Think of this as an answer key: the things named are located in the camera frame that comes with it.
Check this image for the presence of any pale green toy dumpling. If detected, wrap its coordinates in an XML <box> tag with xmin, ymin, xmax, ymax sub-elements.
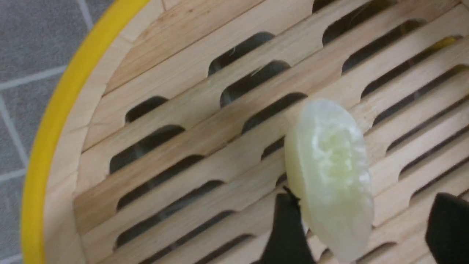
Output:
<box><xmin>284</xmin><ymin>99</ymin><xmax>374</xmax><ymax>264</ymax></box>

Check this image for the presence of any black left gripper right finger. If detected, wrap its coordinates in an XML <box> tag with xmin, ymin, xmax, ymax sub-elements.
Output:
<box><xmin>425</xmin><ymin>193</ymin><xmax>469</xmax><ymax>264</ymax></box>

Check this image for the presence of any grey checked tablecloth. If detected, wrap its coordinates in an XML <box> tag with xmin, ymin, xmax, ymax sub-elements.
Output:
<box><xmin>0</xmin><ymin>0</ymin><xmax>112</xmax><ymax>264</ymax></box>

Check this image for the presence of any yellow-rimmed bamboo steamer tray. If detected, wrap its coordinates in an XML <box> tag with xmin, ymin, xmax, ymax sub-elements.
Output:
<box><xmin>21</xmin><ymin>0</ymin><xmax>468</xmax><ymax>264</ymax></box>

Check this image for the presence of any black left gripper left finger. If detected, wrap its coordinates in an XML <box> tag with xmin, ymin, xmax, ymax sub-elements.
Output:
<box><xmin>256</xmin><ymin>187</ymin><xmax>315</xmax><ymax>264</ymax></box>

